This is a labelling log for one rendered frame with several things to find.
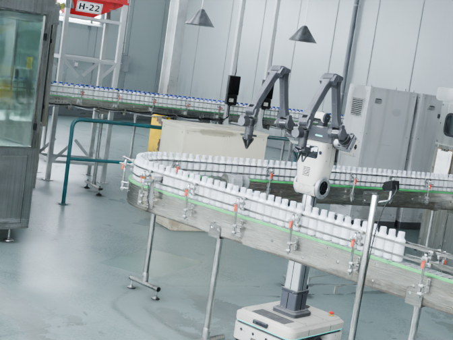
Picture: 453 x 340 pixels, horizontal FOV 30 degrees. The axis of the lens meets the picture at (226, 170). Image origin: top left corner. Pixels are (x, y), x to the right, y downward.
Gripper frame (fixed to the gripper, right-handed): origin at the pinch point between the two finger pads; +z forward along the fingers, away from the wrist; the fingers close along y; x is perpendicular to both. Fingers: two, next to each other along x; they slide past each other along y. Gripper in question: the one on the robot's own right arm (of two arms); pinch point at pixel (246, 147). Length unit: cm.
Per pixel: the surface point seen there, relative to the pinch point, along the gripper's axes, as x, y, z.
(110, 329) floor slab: -61, 42, 141
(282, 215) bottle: 52, 17, 34
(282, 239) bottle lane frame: 57, 19, 48
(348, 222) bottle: 99, 16, 26
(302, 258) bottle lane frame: 74, 19, 55
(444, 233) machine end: -35, -373, 83
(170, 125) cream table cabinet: -326, -244, 26
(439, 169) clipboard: -56, -377, 20
